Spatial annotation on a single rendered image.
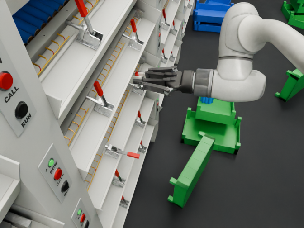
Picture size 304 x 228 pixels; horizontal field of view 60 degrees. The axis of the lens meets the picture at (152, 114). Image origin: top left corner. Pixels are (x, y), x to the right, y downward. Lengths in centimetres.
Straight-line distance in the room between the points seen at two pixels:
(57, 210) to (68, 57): 26
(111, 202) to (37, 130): 61
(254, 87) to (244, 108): 89
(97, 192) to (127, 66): 35
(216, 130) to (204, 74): 76
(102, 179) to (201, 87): 40
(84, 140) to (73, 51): 20
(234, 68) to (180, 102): 88
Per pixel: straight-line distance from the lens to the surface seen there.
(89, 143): 59
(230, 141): 152
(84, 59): 48
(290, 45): 68
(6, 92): 30
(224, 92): 82
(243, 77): 81
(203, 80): 82
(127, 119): 87
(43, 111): 37
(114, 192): 94
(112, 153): 78
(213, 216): 130
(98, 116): 63
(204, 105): 159
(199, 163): 117
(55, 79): 45
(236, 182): 140
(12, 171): 34
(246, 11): 85
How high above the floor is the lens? 120
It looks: 49 degrees down
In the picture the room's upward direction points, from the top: straight up
